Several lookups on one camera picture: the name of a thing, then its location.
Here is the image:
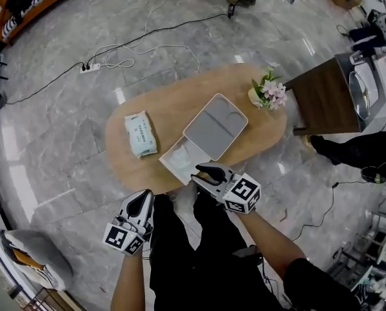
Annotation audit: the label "thin black floor cable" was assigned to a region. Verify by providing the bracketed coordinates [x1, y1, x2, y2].
[290, 180, 369, 242]

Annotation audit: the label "pale green wet wipes pack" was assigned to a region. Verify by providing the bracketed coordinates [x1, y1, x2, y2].
[124, 109, 159, 159]

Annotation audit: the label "small clear package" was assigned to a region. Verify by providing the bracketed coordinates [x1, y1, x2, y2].
[168, 143, 194, 172]

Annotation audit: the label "person's black sleeve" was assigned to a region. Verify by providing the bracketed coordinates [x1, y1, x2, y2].
[282, 257, 364, 311]

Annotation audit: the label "shiny metal pan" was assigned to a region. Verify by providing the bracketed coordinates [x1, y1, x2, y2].
[347, 71, 372, 121]

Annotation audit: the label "person's right forearm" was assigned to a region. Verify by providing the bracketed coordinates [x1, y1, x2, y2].
[235, 210, 308, 281]

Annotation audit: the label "white floor cable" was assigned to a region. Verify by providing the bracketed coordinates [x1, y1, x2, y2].
[92, 0, 201, 75]

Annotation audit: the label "black garment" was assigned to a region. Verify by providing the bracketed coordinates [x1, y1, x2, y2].
[5, 0, 39, 25]

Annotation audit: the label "pink flowers in pot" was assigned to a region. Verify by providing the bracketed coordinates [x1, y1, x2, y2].
[247, 65, 288, 111]

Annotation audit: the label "grey box lid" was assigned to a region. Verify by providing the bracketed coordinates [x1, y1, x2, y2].
[182, 93, 249, 162]

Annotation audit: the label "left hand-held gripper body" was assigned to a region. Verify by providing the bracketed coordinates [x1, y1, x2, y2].
[102, 205, 155, 257]

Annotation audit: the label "person's black trouser legs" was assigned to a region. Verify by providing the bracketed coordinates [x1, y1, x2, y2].
[148, 191, 280, 311]

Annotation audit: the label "white box container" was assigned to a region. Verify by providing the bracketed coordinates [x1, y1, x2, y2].
[158, 135, 214, 186]

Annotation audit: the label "white power strip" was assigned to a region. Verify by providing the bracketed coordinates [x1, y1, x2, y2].
[79, 62, 102, 75]

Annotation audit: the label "person's left forearm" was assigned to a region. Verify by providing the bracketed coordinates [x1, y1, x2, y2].
[110, 250, 157, 311]

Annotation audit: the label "dark wooden cabinet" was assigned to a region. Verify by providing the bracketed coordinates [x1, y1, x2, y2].
[284, 52, 380, 137]

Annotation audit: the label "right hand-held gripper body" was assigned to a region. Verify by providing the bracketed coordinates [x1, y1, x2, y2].
[212, 170, 262, 214]

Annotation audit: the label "orange sofa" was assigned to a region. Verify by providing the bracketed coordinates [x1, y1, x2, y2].
[0, 0, 98, 44]

